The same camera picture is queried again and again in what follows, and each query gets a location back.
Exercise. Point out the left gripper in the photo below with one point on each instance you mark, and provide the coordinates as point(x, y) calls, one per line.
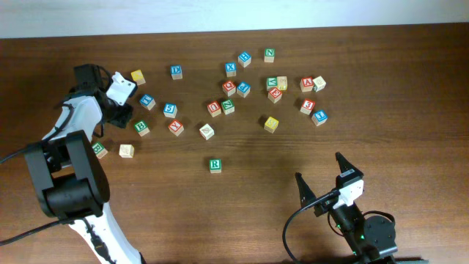
point(122, 116)

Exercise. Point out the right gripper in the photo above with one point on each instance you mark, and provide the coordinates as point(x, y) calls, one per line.
point(305, 193)

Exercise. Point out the yellow S block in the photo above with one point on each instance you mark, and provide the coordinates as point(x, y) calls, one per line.
point(271, 124)

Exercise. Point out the green R letter block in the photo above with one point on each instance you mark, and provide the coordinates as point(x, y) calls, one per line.
point(215, 166)

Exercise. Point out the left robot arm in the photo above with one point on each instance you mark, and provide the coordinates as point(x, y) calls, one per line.
point(67, 176)

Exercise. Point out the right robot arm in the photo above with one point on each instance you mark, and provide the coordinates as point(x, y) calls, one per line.
point(370, 235)

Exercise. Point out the plain yellow top block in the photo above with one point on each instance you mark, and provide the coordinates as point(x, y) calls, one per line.
point(138, 77)

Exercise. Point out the blue T letter block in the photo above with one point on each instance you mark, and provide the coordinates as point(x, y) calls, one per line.
point(147, 101)

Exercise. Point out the blue 1 number block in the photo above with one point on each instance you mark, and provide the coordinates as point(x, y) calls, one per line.
point(319, 117)

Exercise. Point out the green E letter block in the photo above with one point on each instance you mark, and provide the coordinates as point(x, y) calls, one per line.
point(99, 150)

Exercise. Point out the green B letter block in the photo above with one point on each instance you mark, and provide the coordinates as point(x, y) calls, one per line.
point(141, 128)

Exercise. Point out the red 3 number block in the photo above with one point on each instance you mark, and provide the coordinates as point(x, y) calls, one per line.
point(307, 106)

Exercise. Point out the natural picture block left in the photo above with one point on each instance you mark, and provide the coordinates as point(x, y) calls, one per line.
point(126, 150)

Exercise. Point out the blue 5 number block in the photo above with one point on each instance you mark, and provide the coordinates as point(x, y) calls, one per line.
point(170, 110)

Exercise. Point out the blue D letter block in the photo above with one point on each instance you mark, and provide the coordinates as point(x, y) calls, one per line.
point(176, 72)

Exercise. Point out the white picture block right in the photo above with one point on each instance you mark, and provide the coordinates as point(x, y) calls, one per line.
point(319, 83)

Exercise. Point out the red A letter block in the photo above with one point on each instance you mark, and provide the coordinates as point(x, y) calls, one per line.
point(306, 84)

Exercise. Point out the red Y letter block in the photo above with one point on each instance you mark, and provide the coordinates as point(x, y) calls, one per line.
point(176, 127)

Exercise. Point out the red E letter block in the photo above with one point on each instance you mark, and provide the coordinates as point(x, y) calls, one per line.
point(274, 94)

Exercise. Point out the yellow edged natural block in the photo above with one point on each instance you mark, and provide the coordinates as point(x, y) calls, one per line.
point(282, 83)

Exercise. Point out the green V letter block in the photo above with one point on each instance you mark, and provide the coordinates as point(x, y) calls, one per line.
point(271, 82)

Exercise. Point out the green Z letter block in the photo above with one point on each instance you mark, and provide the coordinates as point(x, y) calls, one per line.
point(228, 106)

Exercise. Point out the blue P letter block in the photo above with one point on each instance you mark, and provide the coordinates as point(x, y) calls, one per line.
point(243, 89)

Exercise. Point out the white leaf picture block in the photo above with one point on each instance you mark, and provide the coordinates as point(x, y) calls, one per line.
point(206, 131)

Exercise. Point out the red U letter block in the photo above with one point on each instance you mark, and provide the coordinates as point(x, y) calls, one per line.
point(214, 108)

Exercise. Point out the red Q letter block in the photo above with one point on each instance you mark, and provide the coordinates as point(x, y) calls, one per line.
point(229, 88)

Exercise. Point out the green N letter block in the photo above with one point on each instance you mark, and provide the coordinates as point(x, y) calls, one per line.
point(269, 55)

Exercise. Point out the blue X letter block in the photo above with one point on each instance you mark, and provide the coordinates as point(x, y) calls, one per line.
point(231, 69)

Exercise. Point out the blue H letter block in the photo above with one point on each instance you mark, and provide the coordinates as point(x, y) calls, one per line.
point(244, 59)

